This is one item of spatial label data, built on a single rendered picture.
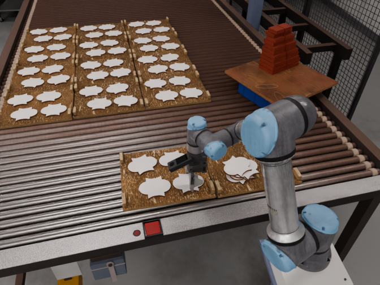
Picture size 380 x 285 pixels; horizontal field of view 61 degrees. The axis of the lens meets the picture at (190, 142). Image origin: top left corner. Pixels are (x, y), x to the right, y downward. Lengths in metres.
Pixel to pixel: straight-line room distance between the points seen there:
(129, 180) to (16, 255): 0.53
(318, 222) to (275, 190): 0.24
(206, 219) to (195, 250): 1.00
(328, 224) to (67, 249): 0.95
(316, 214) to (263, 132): 0.43
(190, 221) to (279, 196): 0.54
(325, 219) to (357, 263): 1.49
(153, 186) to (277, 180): 0.70
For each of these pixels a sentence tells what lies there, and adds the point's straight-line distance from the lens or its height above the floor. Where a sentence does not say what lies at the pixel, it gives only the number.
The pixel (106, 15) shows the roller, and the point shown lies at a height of 0.92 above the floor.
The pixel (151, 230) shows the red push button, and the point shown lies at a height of 0.93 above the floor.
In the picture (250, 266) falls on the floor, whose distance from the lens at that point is 2.37.
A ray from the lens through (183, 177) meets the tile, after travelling 1.51.
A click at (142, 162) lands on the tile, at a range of 1.59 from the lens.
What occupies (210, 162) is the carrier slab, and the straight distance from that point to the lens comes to 1.60.
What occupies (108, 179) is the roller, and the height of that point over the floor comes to 0.92.
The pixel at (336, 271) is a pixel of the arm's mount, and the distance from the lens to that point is 1.32.
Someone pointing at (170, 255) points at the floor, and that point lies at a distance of 2.36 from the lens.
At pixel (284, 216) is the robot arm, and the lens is 0.99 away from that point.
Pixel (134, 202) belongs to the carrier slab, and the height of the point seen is 0.94.
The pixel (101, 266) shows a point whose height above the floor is 0.81.
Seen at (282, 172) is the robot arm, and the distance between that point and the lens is 0.91.
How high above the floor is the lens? 2.05
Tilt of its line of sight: 41 degrees down
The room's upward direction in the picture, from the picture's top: 1 degrees clockwise
